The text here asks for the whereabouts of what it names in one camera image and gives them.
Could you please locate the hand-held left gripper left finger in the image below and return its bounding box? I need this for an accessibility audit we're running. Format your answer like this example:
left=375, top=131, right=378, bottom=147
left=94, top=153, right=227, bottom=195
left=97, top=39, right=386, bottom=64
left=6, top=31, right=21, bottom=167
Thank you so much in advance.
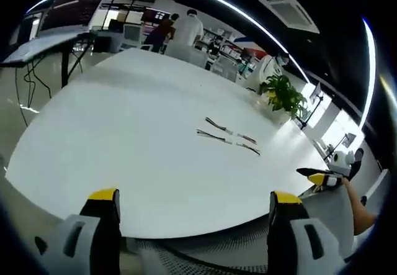
left=33, top=187, right=122, bottom=275

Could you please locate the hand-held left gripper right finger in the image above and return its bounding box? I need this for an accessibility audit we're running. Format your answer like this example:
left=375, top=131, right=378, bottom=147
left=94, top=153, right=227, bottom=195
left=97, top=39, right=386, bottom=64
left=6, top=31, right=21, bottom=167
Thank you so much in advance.
left=266, top=190, right=350, bottom=275

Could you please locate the JST connector cable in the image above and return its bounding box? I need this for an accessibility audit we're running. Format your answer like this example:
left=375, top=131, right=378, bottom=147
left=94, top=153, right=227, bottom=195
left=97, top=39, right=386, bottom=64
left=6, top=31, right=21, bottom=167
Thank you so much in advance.
left=236, top=142, right=262, bottom=156
left=236, top=133, right=258, bottom=144
left=205, top=117, right=231, bottom=132
left=196, top=128, right=234, bottom=146

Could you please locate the monitor on black stand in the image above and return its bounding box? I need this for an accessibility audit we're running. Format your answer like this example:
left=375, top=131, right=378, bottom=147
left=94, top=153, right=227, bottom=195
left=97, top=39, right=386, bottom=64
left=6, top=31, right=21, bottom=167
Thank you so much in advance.
left=297, top=81, right=326, bottom=130

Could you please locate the green potted plant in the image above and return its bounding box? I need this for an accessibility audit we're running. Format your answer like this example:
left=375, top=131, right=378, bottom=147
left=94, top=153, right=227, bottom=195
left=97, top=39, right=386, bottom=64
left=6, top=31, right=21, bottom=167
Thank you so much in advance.
left=261, top=74, right=310, bottom=121

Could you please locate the ceiling light strip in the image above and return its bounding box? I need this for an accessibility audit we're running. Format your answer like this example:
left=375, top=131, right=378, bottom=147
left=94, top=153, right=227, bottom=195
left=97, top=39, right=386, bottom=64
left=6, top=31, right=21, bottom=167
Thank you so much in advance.
left=359, top=17, right=378, bottom=130
left=160, top=0, right=311, bottom=85

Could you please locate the white office chair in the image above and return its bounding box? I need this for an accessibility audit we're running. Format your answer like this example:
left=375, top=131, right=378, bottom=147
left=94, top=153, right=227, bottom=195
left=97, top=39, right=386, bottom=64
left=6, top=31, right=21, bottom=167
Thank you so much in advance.
left=210, top=54, right=239, bottom=83
left=165, top=43, right=208, bottom=70

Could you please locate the ceiling air conditioner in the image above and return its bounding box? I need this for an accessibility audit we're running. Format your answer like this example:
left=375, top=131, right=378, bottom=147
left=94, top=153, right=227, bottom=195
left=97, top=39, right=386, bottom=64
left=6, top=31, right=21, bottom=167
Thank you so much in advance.
left=258, top=0, right=321, bottom=34

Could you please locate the dark side desk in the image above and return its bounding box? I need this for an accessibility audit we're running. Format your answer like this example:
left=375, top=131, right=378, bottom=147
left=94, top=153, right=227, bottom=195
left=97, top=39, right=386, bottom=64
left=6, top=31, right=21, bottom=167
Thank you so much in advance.
left=0, top=28, right=94, bottom=88

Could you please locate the large dark screen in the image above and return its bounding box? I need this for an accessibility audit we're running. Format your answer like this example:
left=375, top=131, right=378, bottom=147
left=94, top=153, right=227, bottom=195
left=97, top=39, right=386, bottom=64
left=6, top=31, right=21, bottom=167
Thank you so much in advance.
left=39, top=0, right=122, bottom=33

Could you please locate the black floor cable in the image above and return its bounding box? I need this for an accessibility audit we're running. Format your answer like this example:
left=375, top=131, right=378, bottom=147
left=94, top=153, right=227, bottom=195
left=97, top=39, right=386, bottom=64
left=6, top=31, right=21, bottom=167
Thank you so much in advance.
left=15, top=56, right=52, bottom=125

